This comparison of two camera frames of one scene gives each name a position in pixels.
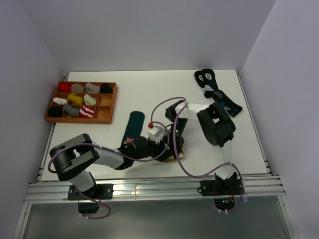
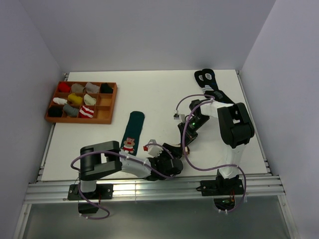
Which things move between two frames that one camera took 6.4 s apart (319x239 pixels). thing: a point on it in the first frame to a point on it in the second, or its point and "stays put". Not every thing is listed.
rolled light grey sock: x=91 y=88 stays put
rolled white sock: x=60 y=101 stays put
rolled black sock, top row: x=105 y=88 stays put
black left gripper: x=161 y=153 to x=175 y=151
